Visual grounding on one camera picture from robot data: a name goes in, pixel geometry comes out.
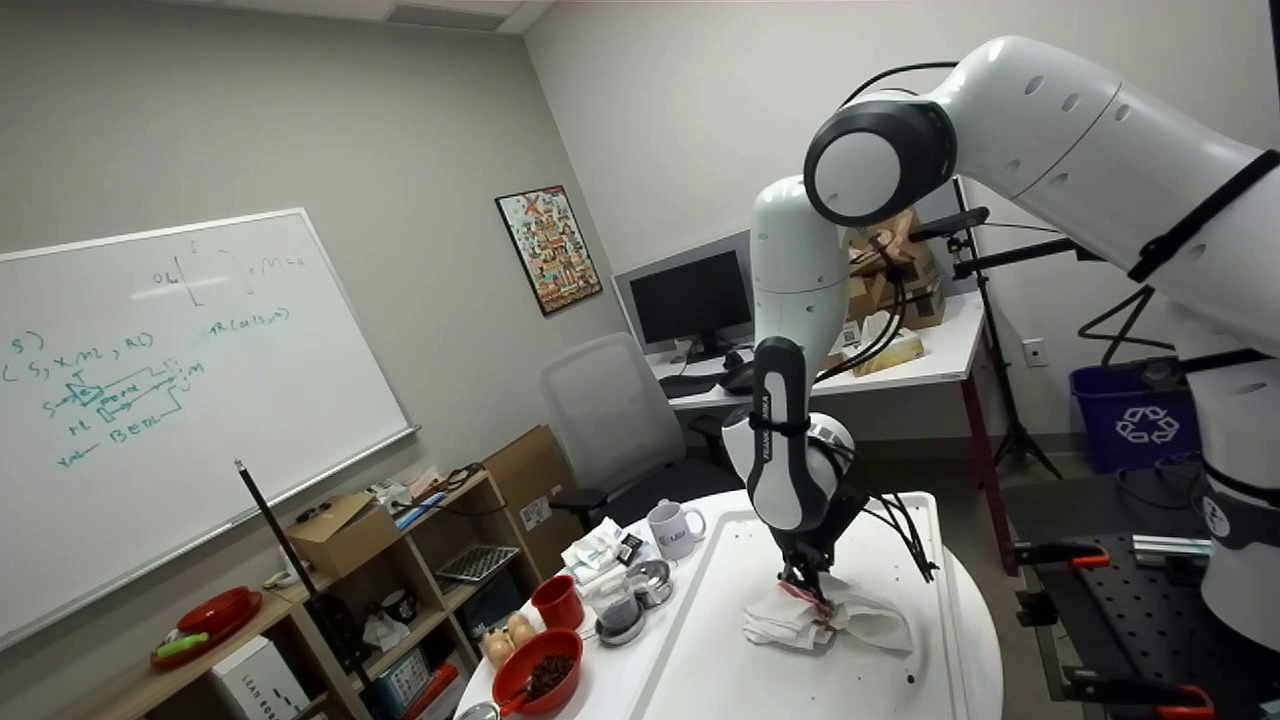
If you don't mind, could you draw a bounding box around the red plate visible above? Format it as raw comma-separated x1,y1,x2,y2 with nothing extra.
173,584,269,646

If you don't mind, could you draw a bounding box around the wooden shelf unit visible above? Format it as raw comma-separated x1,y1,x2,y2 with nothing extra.
94,470,549,720

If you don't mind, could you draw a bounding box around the orange handled clamp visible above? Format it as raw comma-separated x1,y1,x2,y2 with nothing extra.
1012,537,1115,575
1054,663,1220,720

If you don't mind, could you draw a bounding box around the red storage box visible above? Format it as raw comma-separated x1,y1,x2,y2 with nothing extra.
395,658,463,720

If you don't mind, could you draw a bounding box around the framed colourful poster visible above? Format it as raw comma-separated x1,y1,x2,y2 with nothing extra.
492,181,609,319

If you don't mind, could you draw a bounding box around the round white table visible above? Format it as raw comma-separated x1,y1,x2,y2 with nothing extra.
451,485,1009,720

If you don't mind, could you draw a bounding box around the closed cardboard box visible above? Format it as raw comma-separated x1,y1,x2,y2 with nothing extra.
285,490,399,580

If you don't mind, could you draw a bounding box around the green and red toy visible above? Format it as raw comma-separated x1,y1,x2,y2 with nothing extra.
148,630,217,673

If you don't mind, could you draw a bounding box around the white crumpled item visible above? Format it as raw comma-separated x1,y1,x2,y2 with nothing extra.
356,606,417,659

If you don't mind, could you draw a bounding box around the black tripod camera stand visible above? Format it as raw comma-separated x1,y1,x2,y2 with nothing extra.
930,196,1177,485

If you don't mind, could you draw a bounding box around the white plastic tray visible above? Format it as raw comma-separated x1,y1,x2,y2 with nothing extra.
629,493,984,720

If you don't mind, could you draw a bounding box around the black computer monitor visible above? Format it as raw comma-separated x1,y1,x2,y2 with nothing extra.
625,240,755,362

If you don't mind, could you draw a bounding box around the wide cardboard box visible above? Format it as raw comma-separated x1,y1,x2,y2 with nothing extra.
850,273,952,333

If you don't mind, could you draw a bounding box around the red cup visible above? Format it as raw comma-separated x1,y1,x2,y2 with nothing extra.
528,574,588,634

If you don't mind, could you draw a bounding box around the grey office chair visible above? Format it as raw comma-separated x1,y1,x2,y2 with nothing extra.
540,329,737,534

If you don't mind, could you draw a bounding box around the white box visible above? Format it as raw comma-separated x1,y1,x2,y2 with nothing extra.
208,634,312,720

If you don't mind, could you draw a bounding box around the white mug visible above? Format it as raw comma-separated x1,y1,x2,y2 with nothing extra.
642,495,706,560

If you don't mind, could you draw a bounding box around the black keyboard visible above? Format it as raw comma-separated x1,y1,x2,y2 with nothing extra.
654,373,723,405

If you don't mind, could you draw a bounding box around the open cardboard box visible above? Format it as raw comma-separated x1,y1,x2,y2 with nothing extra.
842,203,936,293

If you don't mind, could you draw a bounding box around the stack of papers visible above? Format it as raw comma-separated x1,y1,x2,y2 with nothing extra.
373,463,463,534

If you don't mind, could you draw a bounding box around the whiteboard with green writing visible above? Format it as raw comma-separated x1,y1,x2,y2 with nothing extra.
0,203,419,658

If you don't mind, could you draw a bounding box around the thin black pole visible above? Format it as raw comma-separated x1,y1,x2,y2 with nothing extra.
233,456,363,686

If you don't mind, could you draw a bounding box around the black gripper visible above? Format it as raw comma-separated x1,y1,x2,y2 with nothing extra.
769,517,862,612

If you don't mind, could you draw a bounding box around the blue recycling bin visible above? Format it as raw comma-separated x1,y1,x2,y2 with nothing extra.
1066,355,1204,476

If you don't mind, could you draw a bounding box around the black perforated robot table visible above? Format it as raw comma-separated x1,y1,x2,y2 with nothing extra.
1012,476,1280,720

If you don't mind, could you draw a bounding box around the small tan box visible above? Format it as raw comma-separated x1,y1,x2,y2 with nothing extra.
850,333,927,382

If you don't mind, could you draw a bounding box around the red bowl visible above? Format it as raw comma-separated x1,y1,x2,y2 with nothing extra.
489,630,588,720

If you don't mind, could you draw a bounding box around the clear container yellow food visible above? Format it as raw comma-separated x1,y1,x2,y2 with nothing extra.
474,612,549,673

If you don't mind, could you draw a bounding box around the white towel with red stripes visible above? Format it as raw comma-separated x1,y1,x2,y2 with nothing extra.
738,574,920,659

